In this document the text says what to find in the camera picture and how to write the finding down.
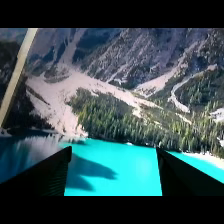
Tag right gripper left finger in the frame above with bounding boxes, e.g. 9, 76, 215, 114
0, 145, 73, 197

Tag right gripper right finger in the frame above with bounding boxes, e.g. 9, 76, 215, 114
155, 147, 224, 197

